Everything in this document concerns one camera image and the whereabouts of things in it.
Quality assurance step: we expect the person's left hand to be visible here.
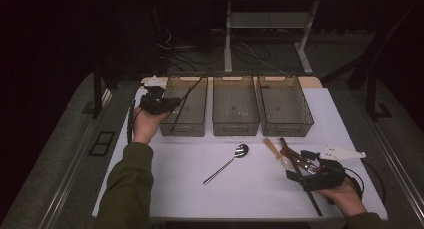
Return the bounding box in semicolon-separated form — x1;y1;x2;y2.
132;107;169;145

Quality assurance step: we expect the slotted metal spoon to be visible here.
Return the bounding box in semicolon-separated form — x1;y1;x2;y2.
202;143;250;186

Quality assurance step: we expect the dark brown chopstick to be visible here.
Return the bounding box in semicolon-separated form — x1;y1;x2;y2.
279;137;324;217
279;137;323;217

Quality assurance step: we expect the hand-held gripper cable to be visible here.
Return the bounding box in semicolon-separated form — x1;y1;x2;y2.
344;160;388;205
126;83;148;145

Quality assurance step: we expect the right hand-held gripper cable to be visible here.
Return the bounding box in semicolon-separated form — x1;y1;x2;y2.
344;160;388;205

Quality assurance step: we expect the white floor cable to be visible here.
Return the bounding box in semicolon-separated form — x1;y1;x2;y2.
238;41;288;76

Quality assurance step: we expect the translucent brown plastic bin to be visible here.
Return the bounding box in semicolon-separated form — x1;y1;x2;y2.
156;75;209;138
256;75;315;138
211;75;261;137

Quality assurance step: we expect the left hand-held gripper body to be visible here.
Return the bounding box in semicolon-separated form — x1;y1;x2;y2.
139;76;171;116

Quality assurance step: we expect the black metal stand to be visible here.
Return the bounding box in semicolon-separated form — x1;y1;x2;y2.
81;60;118;120
348;5;414;122

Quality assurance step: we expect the white metal desk frame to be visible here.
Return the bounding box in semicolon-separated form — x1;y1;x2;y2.
212;0;369;76

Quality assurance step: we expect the black floor cable bundle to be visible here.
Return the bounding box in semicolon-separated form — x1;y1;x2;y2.
154;27;234;75

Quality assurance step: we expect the white table mat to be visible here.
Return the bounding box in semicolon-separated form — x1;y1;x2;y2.
92;87;389;221

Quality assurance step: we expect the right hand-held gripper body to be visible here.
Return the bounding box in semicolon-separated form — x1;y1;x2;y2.
301;144;367;192

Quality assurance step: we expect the metal floor rail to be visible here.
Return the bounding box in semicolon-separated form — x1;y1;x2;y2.
43;88;113;229
361;112;424;220

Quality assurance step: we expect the left hand-held gripper cable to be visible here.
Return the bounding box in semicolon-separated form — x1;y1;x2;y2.
126;83;148;145

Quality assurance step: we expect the person's right hand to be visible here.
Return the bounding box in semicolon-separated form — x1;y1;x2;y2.
316;177;368;218

